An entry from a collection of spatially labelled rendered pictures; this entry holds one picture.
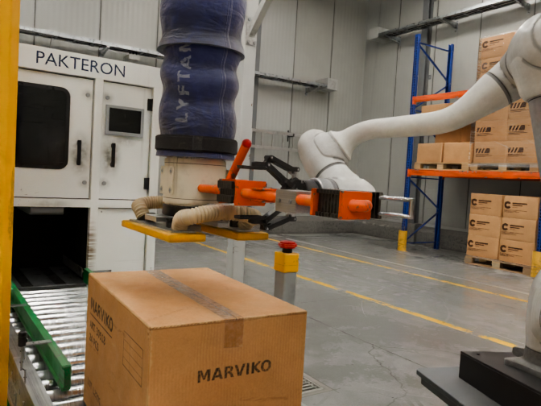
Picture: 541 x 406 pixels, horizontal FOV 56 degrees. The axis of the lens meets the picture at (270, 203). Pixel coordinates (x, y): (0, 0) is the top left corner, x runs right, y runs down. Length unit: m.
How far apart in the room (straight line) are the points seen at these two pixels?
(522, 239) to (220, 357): 7.97
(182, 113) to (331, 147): 0.41
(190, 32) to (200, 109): 0.19
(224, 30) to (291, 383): 0.91
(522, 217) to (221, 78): 7.86
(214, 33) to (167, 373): 0.83
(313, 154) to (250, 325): 0.51
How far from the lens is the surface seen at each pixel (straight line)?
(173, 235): 1.23
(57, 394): 1.86
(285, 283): 1.87
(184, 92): 1.35
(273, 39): 11.96
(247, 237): 1.33
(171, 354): 1.14
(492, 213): 9.20
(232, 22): 1.40
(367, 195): 0.91
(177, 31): 1.39
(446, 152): 9.79
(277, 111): 11.76
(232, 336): 1.19
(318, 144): 1.43
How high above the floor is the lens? 1.27
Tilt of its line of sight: 3 degrees down
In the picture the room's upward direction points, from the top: 3 degrees clockwise
